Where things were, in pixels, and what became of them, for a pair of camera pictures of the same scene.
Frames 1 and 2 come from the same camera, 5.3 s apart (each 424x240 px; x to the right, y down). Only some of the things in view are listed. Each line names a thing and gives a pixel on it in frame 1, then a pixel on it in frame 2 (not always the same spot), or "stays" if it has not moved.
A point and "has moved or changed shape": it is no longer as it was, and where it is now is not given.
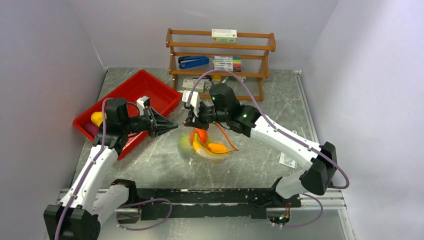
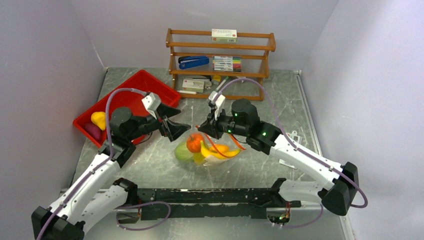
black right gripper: (197, 122) to (211, 125)
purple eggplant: (92, 129) stays
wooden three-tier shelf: (197, 64) stays
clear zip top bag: (213, 144) has moved or changed shape
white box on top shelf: (224, 35) stays
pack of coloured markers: (233, 63) stays
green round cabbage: (184, 142) to (182, 153)
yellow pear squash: (97, 117) stays
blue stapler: (186, 62) stays
